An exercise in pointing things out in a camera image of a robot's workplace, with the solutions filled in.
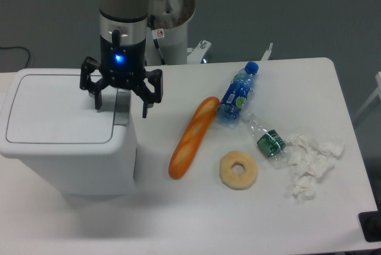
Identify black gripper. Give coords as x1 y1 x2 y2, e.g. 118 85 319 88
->
79 37 163 119

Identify white trash can lid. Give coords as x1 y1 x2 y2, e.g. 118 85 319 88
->
5 74 117 144

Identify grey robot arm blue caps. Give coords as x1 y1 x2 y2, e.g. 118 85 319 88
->
79 0 163 117

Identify white trash can body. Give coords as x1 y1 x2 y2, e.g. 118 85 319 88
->
1 69 137 195

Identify orange baguette bread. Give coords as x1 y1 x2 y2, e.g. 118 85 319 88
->
168 97 220 180

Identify blue plastic bottle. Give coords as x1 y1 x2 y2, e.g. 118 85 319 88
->
216 61 259 125

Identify crushed clear bottle green label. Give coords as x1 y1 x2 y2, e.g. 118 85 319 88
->
243 113 289 169

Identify crumpled white tissue paper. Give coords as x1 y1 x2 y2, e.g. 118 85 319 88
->
286 133 345 204

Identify black device at table edge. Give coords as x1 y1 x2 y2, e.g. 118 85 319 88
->
358 211 380 242

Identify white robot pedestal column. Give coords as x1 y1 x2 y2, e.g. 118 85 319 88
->
145 0 195 66

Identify white metal base frame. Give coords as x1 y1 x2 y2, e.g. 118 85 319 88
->
187 40 212 64

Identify black cable on floor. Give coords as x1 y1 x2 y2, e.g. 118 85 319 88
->
0 46 31 70

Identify beige donut ring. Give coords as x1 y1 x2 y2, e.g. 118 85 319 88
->
219 151 258 191

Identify white frame at right edge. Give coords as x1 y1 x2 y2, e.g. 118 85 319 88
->
352 72 380 128

